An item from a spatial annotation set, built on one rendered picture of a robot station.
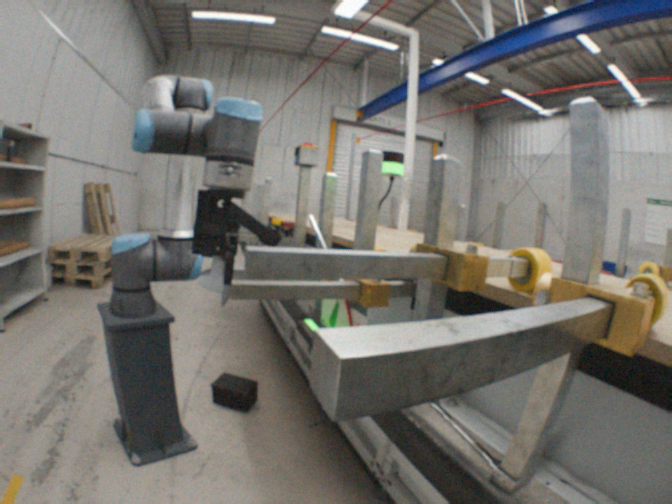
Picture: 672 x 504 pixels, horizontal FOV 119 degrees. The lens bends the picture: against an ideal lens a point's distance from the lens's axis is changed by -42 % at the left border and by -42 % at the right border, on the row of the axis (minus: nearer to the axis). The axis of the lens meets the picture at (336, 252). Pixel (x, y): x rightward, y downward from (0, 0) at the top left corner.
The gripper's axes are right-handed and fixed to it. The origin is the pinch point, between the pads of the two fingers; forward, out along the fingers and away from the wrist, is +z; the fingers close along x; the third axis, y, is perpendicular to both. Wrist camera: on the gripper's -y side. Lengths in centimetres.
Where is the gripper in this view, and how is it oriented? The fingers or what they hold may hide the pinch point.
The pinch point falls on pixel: (227, 299)
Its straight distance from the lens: 64.3
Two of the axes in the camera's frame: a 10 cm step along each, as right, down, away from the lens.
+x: 3.6, 1.6, -9.2
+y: -9.2, -0.8, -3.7
